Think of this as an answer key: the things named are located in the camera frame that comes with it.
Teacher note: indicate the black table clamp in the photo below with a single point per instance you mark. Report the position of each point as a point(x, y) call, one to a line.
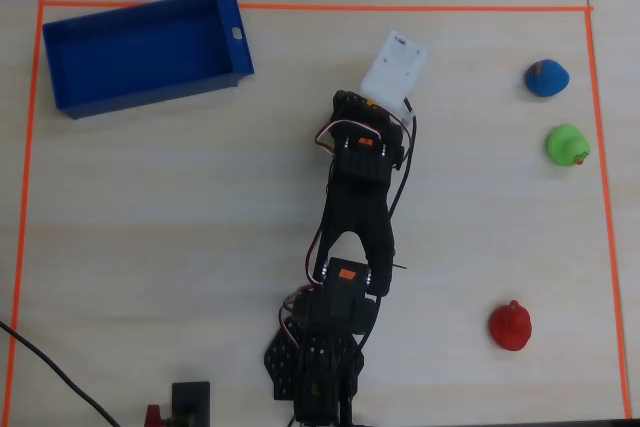
point(192, 397)

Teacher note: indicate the blue plastic box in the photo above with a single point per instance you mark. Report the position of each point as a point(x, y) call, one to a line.
point(145, 57)

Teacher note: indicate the green toy fruit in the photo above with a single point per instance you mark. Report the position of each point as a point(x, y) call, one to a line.
point(565, 144)

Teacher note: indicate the red toy fruit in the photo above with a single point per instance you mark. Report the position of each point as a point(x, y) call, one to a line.
point(511, 326)

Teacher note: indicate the long orange tape strip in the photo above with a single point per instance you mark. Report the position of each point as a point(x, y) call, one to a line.
point(400, 8)

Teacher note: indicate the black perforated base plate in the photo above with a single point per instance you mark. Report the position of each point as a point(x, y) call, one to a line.
point(280, 362)

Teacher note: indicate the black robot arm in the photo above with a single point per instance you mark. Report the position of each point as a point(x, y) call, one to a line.
point(357, 207)

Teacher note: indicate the blue toy fruit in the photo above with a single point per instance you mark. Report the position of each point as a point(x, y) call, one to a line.
point(546, 78)

